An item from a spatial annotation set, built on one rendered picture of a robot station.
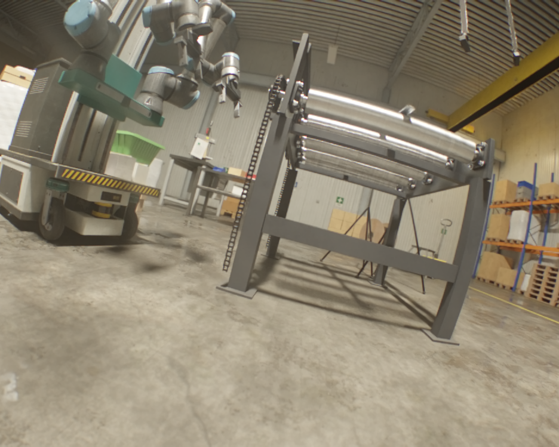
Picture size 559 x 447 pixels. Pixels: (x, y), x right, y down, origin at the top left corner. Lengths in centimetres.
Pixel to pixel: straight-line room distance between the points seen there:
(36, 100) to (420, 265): 201
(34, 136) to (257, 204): 118
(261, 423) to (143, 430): 20
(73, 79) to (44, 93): 38
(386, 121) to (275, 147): 47
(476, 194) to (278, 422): 117
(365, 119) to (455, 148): 42
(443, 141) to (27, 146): 195
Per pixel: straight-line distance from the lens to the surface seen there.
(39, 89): 175
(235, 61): 148
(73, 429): 45
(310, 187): 1184
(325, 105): 120
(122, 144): 382
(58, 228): 126
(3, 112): 403
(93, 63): 136
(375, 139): 150
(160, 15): 119
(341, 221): 905
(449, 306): 133
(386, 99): 1334
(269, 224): 112
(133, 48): 184
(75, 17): 129
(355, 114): 121
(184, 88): 175
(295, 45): 146
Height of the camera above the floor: 34
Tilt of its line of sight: 1 degrees down
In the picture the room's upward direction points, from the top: 15 degrees clockwise
